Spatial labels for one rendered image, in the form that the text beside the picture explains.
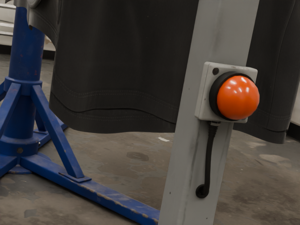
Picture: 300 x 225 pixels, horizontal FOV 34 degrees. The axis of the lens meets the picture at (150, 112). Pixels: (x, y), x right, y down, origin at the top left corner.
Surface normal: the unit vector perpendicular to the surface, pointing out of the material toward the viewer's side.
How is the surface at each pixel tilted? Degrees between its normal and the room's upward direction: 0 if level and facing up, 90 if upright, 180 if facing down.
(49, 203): 0
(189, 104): 90
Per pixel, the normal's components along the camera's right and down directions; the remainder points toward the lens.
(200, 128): 0.39, 0.25
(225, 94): -0.62, -0.11
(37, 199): 0.17, -0.97
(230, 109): -0.44, 0.55
